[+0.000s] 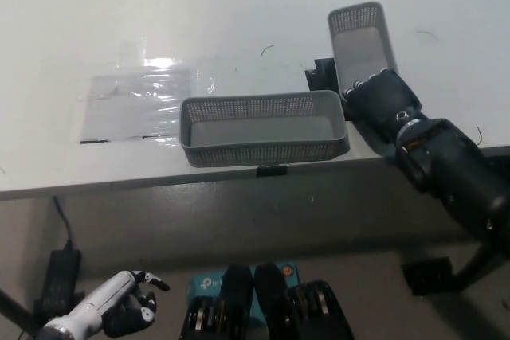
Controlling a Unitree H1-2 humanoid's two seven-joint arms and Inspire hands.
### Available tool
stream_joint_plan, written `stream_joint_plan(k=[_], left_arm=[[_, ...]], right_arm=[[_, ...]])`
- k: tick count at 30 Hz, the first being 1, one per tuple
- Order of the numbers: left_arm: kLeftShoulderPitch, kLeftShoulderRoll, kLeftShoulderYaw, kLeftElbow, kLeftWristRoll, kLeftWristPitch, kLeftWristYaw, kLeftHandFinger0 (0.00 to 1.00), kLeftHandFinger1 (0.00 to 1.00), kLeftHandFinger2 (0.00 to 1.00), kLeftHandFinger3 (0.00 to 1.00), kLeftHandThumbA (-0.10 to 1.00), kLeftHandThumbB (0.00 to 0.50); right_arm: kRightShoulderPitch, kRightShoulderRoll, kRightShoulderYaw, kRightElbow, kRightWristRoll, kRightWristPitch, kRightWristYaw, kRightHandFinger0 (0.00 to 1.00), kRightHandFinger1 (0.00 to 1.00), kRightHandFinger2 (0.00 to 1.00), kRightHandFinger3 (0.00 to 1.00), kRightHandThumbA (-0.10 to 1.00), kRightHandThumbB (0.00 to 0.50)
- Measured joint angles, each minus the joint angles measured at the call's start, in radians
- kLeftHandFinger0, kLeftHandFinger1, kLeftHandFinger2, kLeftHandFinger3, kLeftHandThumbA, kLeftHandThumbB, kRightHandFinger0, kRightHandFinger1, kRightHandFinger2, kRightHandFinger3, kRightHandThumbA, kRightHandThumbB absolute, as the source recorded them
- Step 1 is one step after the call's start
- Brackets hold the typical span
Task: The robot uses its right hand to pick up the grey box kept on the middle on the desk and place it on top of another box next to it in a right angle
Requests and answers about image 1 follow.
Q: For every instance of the black table leg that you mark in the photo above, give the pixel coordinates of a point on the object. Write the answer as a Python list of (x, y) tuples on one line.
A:
[(476, 264)]

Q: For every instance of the teal router box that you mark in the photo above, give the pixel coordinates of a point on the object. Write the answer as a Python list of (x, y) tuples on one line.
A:
[(205, 286)]

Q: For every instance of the small black tape strip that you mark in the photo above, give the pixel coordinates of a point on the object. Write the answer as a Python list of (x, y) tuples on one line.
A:
[(271, 171)]

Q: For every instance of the clear plastic sheet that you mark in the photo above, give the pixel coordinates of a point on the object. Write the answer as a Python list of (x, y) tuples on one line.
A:
[(135, 105)]

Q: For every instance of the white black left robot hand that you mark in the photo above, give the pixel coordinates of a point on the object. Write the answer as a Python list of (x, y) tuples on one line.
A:
[(103, 300)]

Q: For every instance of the long grey perforated basket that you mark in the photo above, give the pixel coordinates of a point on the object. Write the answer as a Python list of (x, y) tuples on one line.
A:
[(259, 133)]

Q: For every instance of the black floor outlet plate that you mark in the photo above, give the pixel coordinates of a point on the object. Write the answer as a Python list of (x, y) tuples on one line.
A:
[(428, 276)]

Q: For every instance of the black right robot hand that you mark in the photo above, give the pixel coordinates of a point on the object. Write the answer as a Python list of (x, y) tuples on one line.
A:
[(382, 101)]

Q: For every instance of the black slanted rod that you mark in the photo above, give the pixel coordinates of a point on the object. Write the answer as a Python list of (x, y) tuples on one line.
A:
[(16, 310)]

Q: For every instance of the thin black tape marks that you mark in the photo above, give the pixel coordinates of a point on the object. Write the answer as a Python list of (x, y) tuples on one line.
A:
[(93, 141)]

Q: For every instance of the short grey perforated basket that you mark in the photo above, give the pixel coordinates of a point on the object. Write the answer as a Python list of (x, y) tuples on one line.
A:
[(358, 49)]

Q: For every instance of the black power adapter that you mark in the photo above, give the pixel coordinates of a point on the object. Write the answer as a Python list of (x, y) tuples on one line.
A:
[(61, 276)]

